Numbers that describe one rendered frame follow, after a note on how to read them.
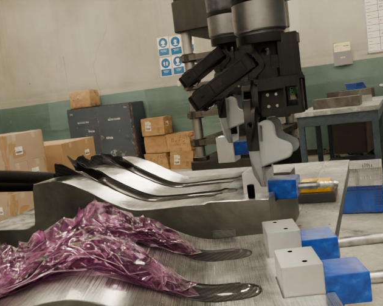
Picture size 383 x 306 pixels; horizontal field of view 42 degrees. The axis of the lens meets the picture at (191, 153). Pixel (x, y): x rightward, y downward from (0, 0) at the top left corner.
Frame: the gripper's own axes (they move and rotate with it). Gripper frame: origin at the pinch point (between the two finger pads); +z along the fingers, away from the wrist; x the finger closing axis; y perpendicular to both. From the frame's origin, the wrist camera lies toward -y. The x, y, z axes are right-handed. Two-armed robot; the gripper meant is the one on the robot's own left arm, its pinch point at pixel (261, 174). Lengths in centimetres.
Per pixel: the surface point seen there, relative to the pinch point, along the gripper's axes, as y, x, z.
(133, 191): -22.0, 1.3, 1.6
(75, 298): -6.3, -40.8, 1.5
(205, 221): -7.2, -7.0, 5.0
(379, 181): 18, 323, 67
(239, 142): -9.8, 27.0, -2.2
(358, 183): 4, 323, 67
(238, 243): -0.5, -15.0, 5.6
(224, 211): -4.2, -7.0, 3.6
